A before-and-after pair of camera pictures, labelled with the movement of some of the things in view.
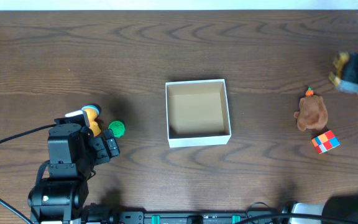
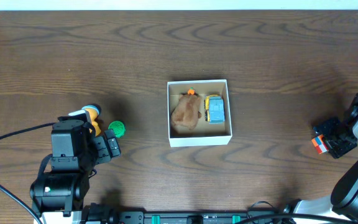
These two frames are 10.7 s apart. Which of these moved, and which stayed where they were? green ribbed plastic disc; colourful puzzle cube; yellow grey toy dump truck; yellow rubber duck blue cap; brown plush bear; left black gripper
Moved: brown plush bear; yellow grey toy dump truck
Stayed: left black gripper; yellow rubber duck blue cap; green ribbed plastic disc; colourful puzzle cube
